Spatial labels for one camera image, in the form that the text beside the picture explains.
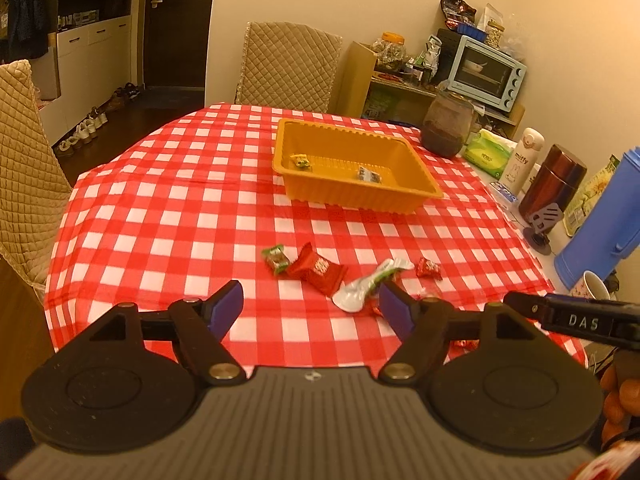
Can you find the green white carton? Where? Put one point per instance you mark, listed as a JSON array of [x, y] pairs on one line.
[[592, 190]]

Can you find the yellow green wrapped candy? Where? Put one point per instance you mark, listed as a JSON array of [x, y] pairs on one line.
[[301, 161]]

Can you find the red snack packet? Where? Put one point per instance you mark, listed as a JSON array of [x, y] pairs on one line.
[[316, 269]]

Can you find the floral ceramic mug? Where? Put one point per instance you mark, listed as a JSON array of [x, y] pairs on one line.
[[590, 287]]

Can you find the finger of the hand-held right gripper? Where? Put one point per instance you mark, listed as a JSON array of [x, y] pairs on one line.
[[522, 304]]

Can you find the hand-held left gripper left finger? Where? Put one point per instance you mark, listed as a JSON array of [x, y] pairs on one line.
[[225, 307]]

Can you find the light blue toaster oven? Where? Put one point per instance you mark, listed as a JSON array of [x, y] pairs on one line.
[[487, 72]]

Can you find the clear jar of nuts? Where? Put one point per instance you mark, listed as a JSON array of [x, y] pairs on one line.
[[495, 35]]

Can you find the white cabinet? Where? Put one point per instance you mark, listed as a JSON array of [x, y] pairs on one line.
[[90, 60]]

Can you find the person's right hand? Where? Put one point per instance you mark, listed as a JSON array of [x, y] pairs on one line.
[[612, 407]]

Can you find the dark snack bag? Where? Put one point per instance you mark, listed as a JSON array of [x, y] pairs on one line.
[[456, 7]]

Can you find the wooden shelf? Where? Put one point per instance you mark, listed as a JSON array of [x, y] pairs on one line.
[[400, 97]]

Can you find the beige quilted chair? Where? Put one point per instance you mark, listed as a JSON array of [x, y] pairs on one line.
[[25, 185], [287, 67]]

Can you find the cardboard box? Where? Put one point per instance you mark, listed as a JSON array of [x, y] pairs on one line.
[[355, 77]]

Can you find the blue plastic pitcher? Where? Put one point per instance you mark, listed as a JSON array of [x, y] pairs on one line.
[[600, 225]]

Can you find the row of shoes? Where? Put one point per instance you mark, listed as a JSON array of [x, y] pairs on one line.
[[87, 127]]

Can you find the glass jar with dark contents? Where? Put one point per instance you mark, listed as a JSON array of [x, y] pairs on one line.
[[446, 127]]

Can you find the green tissue pack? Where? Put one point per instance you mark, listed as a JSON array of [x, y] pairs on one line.
[[487, 152]]

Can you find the white drink bottle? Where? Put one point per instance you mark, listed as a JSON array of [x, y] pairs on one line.
[[520, 160]]

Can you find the white green snack packet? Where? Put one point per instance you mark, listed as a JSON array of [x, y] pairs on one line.
[[350, 297]]

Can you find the silver candy wrapper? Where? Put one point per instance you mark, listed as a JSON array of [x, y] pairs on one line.
[[368, 176]]

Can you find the blue box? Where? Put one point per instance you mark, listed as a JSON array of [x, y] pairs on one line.
[[472, 32]]

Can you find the blue toothpaste tube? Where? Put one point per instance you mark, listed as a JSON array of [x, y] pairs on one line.
[[502, 191]]

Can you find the metal phone stand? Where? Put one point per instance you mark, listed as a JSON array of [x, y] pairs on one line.
[[545, 220]]

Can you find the yellow plastic tray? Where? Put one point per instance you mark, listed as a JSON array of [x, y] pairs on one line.
[[345, 145]]

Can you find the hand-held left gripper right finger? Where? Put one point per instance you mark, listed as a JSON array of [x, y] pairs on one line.
[[397, 310]]

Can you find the plastic jar with orange lid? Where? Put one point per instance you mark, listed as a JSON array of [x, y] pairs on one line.
[[390, 52]]

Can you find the dark hanging coat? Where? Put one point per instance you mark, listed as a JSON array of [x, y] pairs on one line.
[[22, 5]]

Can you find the dark wooden door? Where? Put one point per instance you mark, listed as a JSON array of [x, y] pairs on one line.
[[175, 25]]

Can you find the brown metal thermos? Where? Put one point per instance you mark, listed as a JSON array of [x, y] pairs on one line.
[[550, 185]]

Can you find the red checkered tablecloth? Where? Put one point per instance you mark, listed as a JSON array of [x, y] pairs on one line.
[[200, 210]]

